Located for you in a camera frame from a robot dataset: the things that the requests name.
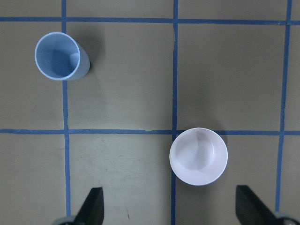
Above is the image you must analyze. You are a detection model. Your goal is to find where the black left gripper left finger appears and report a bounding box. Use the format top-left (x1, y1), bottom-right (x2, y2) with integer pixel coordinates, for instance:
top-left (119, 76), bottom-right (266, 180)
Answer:
top-left (72, 187), bottom-right (104, 225)

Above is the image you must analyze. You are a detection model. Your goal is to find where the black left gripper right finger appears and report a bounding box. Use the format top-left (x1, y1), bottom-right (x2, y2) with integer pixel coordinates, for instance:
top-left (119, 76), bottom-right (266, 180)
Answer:
top-left (235, 185), bottom-right (278, 225)

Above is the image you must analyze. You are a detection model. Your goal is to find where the blue cup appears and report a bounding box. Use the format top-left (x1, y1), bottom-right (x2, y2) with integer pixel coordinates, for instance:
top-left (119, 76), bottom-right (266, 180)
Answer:
top-left (35, 32), bottom-right (90, 81)

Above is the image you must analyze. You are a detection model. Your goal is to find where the pink bowl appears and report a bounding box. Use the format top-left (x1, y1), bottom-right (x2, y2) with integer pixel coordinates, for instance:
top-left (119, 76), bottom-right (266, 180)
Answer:
top-left (169, 127), bottom-right (228, 186)

